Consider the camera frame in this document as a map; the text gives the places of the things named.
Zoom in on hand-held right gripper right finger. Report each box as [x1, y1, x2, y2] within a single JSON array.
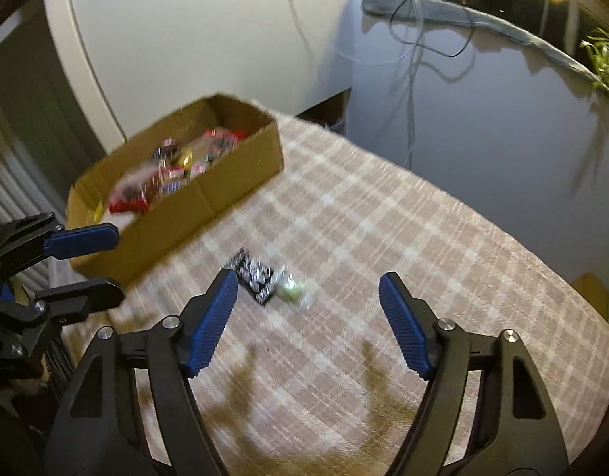
[[378, 272, 569, 476]]

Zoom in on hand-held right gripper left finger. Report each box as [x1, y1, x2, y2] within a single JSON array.
[[44, 268, 240, 476]]

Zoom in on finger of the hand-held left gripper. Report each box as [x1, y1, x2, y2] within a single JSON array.
[[0, 278, 126, 325], [0, 212, 121, 281]]

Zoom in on black white snack packet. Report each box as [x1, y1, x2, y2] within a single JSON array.
[[228, 247, 277, 307]]

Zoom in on green clear snack packet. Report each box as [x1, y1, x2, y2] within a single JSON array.
[[275, 265, 317, 309]]

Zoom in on pile of mixed snacks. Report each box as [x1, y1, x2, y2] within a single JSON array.
[[103, 128, 248, 215]]

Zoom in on brown cardboard box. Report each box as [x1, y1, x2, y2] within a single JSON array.
[[66, 92, 286, 289]]

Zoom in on yellow cardboard box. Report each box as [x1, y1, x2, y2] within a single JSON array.
[[572, 273, 609, 329]]

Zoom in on white wardrobe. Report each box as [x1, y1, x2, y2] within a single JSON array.
[[40, 0, 355, 140]]

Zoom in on green plant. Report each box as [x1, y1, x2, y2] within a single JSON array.
[[579, 27, 609, 94]]

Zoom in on black cable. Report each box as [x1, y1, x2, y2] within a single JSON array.
[[390, 0, 476, 59]]

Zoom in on white cable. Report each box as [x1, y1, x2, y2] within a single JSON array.
[[277, 0, 424, 66]]

